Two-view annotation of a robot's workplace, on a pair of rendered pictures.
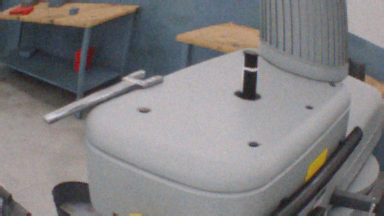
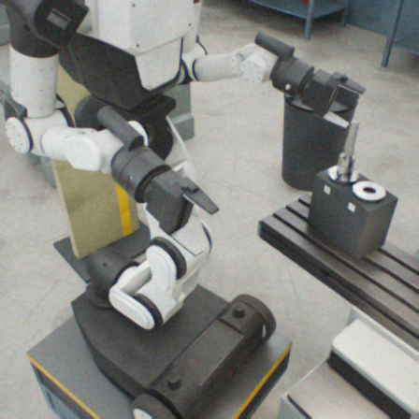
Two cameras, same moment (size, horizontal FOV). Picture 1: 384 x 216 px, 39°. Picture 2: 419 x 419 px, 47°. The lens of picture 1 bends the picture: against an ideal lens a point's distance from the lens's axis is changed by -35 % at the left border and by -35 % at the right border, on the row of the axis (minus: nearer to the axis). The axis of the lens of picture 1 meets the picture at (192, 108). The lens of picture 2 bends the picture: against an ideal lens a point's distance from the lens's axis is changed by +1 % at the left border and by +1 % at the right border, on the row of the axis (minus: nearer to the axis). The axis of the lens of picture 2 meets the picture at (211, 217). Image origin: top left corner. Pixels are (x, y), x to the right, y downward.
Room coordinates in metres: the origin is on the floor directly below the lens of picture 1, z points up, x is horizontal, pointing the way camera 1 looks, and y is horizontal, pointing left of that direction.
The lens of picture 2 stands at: (-0.07, 0.24, 1.99)
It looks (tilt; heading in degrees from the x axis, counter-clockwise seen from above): 40 degrees down; 18
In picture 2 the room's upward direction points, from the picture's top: straight up
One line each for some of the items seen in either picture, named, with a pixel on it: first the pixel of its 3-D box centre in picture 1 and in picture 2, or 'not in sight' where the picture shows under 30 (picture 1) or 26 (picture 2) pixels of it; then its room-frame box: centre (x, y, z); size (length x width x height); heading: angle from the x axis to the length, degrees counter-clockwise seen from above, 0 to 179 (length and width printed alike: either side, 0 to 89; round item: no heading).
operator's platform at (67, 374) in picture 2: not in sight; (164, 375); (0.93, 0.77, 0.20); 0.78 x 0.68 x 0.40; 70
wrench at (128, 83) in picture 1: (95, 98); not in sight; (0.88, 0.12, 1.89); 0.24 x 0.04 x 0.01; 146
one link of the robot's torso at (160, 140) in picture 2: not in sight; (122, 120); (0.95, 0.82, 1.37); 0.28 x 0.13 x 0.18; 70
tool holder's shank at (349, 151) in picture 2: not in sight; (351, 138); (1.19, 0.23, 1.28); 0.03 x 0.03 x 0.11
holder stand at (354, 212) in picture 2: not in sight; (350, 208); (1.16, 0.19, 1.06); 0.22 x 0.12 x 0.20; 51
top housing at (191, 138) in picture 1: (246, 149); not in sight; (0.96, -0.08, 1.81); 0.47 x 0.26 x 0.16; 149
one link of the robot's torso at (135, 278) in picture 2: not in sight; (149, 294); (0.95, 0.81, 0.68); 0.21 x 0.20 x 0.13; 70
